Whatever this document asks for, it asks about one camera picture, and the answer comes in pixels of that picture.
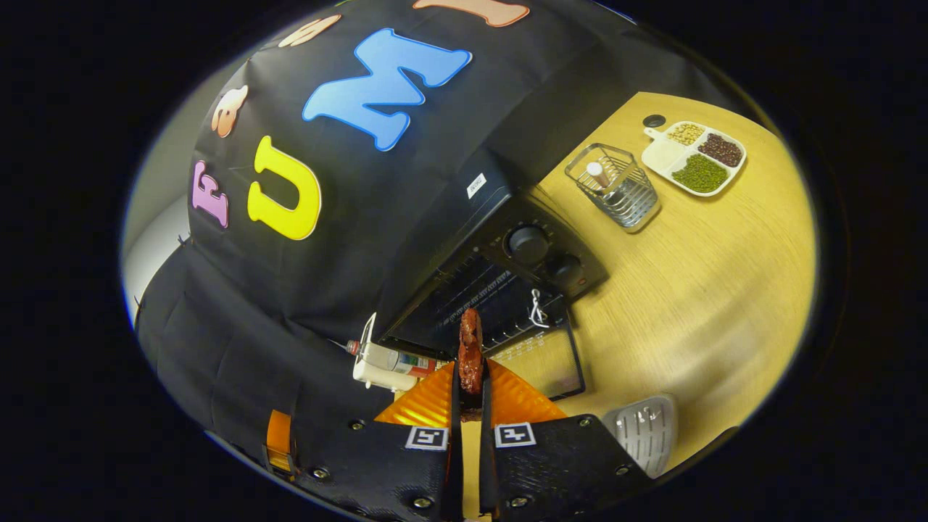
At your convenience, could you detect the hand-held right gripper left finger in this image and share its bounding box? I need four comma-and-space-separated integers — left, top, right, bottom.
290, 360, 465, 522

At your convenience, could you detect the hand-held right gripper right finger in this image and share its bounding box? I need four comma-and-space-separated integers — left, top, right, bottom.
478, 359, 654, 522

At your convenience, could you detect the red meat piece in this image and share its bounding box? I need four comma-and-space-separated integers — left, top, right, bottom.
457, 307, 486, 422

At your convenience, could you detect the black electric oven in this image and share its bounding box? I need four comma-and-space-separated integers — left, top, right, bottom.
377, 149, 610, 402

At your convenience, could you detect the white toaster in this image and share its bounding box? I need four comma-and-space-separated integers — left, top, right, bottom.
352, 312, 422, 393

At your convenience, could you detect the white slotted tray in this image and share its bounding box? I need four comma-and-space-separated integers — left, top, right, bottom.
601, 394, 679, 480

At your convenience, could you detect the clear plastic bottle red label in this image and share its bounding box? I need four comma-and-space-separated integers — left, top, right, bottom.
346, 339, 447, 378

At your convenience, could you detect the black backdrop cloth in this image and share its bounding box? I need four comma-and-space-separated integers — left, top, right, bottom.
134, 0, 726, 466

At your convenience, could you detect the white divided bean plate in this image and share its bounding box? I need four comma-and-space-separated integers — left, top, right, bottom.
642, 120, 748, 199

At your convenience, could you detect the metal wire basket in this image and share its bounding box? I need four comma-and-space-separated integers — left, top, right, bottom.
564, 143, 662, 234

